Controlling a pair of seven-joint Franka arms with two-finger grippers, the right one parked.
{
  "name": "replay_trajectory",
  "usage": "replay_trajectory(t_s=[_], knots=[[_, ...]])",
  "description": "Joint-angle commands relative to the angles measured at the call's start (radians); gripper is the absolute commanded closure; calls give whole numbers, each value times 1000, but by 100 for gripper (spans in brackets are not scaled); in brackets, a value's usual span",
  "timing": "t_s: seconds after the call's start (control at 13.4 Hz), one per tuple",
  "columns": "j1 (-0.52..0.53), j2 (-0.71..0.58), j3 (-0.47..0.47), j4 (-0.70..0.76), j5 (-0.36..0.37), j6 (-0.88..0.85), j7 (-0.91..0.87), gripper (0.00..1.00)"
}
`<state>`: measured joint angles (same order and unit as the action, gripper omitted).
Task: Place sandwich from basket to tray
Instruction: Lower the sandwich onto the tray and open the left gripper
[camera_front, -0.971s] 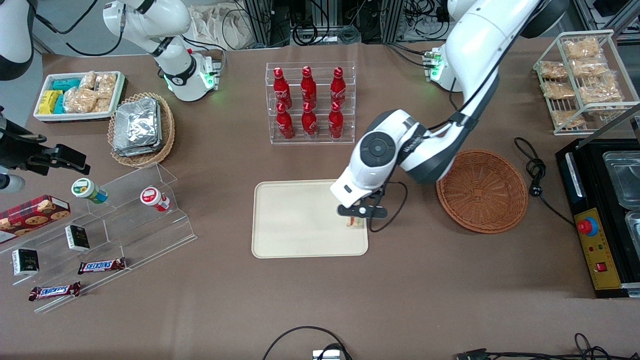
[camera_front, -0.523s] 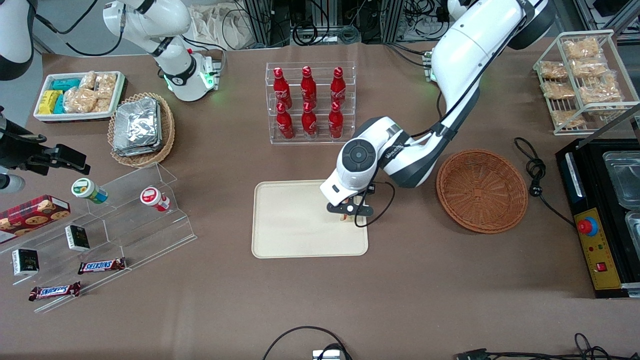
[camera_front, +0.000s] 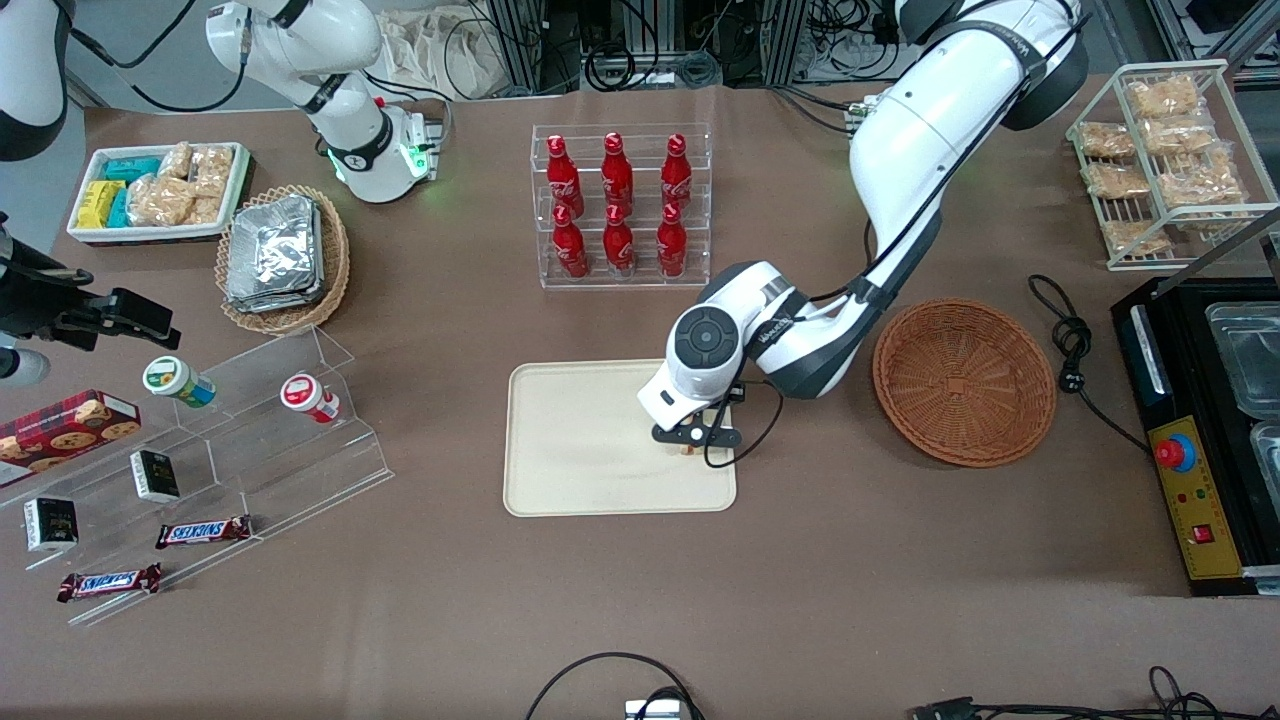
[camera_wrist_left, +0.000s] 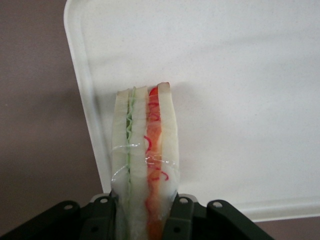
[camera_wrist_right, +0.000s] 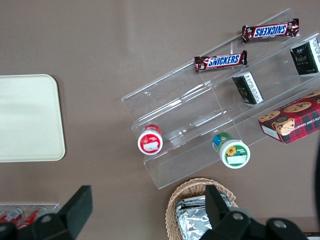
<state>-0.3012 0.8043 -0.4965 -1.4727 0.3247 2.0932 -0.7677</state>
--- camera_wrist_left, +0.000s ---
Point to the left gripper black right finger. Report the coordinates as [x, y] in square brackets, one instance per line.
[200, 222]

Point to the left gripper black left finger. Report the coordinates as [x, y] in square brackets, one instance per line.
[75, 222]

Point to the triangle sandwich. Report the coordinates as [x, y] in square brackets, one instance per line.
[136, 150]

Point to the beige plastic tray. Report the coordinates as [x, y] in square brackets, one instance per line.
[225, 75]

